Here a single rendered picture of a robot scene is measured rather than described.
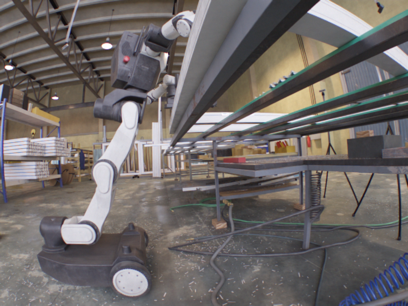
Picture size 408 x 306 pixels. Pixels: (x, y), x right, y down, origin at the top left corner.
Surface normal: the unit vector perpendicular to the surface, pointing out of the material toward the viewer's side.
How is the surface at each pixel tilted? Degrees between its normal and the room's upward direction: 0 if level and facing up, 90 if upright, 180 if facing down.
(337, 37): 180
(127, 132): 90
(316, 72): 90
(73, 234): 90
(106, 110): 113
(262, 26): 180
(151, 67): 105
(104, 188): 90
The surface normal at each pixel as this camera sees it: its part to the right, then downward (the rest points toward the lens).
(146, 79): 0.57, 0.21
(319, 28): 0.07, 1.00
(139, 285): 0.29, -0.04
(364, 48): -0.97, 0.06
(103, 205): 0.25, 0.39
